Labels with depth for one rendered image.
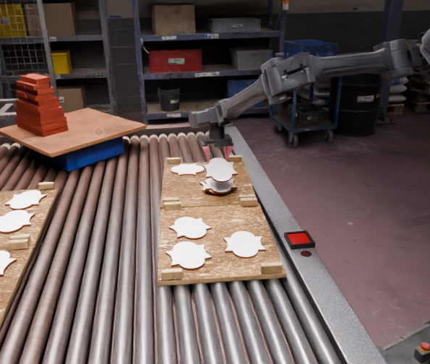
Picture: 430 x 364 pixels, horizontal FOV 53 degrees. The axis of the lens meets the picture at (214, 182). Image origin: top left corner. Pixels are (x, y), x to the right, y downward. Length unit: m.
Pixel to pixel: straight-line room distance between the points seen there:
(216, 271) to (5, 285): 0.56
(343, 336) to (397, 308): 1.63
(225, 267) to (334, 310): 0.31
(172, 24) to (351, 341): 4.89
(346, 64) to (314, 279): 0.58
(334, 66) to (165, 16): 4.50
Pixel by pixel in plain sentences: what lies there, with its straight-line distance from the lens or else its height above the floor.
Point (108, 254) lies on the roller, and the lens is 1.36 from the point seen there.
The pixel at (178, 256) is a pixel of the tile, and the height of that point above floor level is 0.94.
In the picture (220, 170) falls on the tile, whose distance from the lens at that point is 1.59.
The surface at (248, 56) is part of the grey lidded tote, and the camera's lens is 5.73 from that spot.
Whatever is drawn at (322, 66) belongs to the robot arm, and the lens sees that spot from 1.16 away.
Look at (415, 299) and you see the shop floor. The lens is 2.80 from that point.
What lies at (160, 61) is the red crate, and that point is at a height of 0.78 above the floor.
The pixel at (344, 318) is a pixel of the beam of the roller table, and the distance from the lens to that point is 1.14.
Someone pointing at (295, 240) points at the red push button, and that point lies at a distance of 1.37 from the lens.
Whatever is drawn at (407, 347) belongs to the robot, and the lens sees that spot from 2.13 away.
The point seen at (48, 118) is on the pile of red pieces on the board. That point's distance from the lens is 2.08.
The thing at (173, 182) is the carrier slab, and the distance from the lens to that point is 1.73.
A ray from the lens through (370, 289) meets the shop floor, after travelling 2.79.
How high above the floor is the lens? 1.65
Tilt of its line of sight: 25 degrees down
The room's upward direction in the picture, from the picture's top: 1 degrees counter-clockwise
